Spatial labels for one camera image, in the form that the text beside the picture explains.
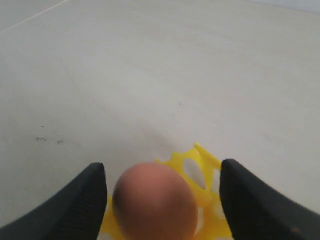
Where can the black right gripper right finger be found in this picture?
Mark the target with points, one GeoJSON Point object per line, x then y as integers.
{"type": "Point", "coordinates": [256, 211]}

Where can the yellow plastic egg tray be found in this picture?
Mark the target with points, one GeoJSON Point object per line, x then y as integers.
{"type": "Point", "coordinates": [201, 171]}

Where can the brown egg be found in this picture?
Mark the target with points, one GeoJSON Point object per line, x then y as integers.
{"type": "Point", "coordinates": [151, 201]}

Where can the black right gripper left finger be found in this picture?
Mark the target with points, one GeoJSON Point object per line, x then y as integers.
{"type": "Point", "coordinates": [74, 213]}

